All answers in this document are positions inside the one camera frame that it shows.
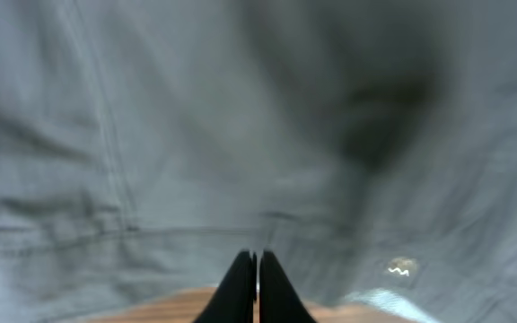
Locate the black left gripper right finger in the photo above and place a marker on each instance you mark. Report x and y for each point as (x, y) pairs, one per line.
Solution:
(278, 300)

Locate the grey shorts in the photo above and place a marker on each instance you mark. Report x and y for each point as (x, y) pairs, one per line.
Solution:
(372, 145)

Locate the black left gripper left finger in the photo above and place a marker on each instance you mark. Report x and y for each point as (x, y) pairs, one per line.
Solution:
(234, 298)

